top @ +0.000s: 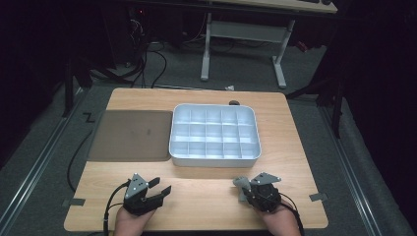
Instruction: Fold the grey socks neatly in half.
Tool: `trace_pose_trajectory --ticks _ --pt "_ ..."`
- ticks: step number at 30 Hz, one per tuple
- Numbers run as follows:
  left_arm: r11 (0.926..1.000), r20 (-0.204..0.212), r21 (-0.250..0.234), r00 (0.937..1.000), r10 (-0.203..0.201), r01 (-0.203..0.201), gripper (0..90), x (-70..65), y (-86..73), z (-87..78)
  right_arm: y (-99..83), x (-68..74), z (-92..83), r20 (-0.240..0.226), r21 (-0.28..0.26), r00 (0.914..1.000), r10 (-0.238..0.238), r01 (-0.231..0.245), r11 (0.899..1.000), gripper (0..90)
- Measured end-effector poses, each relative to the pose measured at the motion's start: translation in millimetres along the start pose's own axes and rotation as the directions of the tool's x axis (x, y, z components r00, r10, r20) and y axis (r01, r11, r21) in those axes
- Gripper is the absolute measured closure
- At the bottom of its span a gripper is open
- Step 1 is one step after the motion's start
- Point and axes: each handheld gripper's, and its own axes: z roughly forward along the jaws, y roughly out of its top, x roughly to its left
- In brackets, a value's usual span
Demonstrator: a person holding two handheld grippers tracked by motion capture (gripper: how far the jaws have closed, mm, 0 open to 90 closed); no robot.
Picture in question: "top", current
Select grey tape strip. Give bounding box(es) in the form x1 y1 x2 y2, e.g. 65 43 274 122
62 198 87 207
309 192 328 203

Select white-framed desk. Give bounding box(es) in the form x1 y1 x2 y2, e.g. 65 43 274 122
199 0 338 89

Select black floor cable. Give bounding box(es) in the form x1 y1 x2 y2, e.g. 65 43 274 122
66 129 94 193

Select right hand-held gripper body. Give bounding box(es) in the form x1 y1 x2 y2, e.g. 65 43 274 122
245 172 283 213

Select person's left hand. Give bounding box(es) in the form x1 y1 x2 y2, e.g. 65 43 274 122
112 206 157 236

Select person's right hand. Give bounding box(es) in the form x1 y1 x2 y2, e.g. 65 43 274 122
256 200 303 236

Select black metal stand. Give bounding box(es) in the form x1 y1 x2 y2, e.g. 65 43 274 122
285 48 348 139
61 55 116 118

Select metal floor rail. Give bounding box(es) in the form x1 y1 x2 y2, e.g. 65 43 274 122
320 106 384 236
0 88 85 228

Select brown flat lid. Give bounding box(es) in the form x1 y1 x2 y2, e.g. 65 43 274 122
87 109 174 162

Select white compartment organizer box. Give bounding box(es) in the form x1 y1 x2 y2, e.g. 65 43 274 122
168 103 263 168

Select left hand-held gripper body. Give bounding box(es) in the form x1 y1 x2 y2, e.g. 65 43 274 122
123 172 165 217

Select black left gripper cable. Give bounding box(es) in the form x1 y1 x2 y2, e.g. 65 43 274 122
102 178 132 236

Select bundle of black cables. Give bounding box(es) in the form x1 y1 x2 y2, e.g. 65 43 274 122
121 9 168 89

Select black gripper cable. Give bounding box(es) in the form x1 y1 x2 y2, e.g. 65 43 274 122
102 178 132 236
278 192 306 236

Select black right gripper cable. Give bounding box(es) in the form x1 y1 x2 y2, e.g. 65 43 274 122
278 192 306 236

